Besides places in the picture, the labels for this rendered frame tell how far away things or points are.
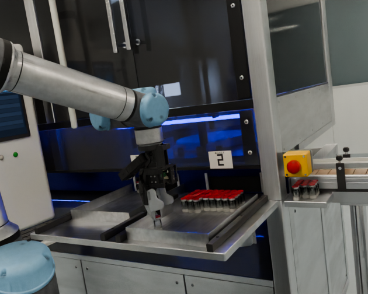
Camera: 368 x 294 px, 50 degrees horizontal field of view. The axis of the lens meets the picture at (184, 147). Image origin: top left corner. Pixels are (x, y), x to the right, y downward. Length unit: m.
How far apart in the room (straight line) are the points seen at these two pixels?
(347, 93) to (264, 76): 4.63
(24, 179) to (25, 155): 0.10
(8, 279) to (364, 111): 5.41
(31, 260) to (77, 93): 0.31
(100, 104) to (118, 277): 1.10
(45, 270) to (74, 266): 1.20
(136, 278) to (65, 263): 0.43
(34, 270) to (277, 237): 0.82
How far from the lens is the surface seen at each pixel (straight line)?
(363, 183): 1.33
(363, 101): 5.82
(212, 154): 1.33
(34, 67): 0.76
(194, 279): 1.56
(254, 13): 1.25
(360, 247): 1.44
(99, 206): 1.52
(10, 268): 0.75
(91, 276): 1.90
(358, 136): 5.89
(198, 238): 0.99
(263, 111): 1.24
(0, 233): 0.87
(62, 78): 0.77
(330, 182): 1.35
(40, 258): 0.76
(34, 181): 1.75
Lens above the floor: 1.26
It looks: 8 degrees down
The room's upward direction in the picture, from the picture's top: 8 degrees counter-clockwise
